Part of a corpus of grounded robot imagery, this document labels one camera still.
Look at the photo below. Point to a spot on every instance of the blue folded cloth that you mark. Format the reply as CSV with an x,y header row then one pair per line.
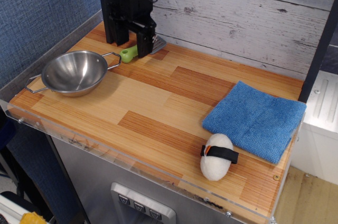
x,y
256,122

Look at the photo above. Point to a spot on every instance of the silver button control panel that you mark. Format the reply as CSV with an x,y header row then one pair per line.
x,y
134,207

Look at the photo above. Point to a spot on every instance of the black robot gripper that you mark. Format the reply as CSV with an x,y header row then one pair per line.
x,y
134,15

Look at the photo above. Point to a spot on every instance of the dark right vertical post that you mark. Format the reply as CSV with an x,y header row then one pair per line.
x,y
319,55

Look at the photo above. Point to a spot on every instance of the white plush sushi toy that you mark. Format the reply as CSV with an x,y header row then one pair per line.
x,y
217,155

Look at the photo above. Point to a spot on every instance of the yellow black object bottom-left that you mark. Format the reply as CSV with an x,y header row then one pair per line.
x,y
26,218

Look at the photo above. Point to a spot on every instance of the white ribbed appliance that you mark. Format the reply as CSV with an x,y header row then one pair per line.
x,y
315,150

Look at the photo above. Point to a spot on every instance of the clear acrylic edge guard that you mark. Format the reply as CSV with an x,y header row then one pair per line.
x,y
163,147

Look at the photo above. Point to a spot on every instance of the steel two-handled bowl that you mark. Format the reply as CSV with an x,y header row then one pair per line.
x,y
76,73

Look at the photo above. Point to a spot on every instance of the green handled grey spatula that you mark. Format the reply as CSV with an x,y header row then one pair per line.
x,y
129,53

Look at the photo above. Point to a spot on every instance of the stainless steel cabinet front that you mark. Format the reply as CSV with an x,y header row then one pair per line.
x,y
92,172

